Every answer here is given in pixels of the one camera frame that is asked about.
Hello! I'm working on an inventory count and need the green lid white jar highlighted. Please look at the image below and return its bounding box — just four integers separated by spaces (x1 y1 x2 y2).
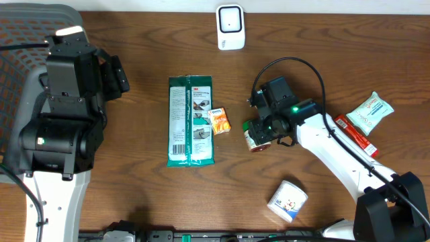
243 120 271 153

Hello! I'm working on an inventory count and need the small orange carton box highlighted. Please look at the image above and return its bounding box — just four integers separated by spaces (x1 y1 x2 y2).
208 108 231 135

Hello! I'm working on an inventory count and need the white blue labelled jar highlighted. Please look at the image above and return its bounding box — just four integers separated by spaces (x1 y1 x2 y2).
267 180 308 223

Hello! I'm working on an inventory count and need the white red package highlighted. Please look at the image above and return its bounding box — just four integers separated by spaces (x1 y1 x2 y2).
167 75 214 167

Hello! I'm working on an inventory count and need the red coffee stick sachet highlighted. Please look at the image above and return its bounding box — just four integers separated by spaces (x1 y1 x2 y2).
335 114 379 158

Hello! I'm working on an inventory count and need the teal white snack packet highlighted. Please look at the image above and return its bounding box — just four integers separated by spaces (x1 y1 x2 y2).
346 91 394 136

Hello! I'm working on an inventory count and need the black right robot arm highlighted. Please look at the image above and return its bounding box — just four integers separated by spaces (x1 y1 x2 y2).
247 77 429 241

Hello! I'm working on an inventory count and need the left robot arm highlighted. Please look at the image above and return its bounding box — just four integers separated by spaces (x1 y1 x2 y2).
17 32 130 241

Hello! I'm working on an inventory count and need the white barcode scanner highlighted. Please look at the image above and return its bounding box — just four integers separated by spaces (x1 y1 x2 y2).
216 4 246 50

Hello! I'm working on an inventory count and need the grey plastic mesh basket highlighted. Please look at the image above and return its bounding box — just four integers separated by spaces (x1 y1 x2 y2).
1 3 83 177

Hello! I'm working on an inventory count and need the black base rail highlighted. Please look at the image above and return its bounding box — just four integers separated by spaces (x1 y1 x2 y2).
77 220 322 242

